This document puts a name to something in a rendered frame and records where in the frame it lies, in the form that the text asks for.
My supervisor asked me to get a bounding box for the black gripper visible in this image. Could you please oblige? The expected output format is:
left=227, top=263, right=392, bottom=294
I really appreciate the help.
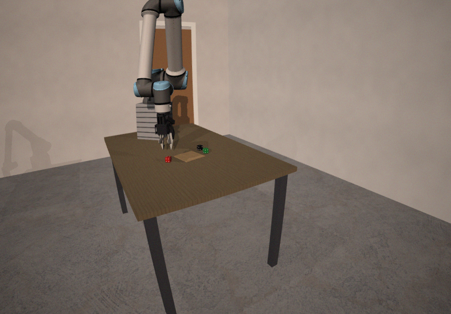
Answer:
left=155, top=112, right=175, bottom=150

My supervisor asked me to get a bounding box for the tan cork mat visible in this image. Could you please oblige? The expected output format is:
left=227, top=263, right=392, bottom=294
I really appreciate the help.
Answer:
left=174, top=151, right=205, bottom=162

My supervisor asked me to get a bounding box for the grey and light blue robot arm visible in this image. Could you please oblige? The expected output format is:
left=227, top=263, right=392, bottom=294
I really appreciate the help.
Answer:
left=133, top=0, right=188, bottom=114

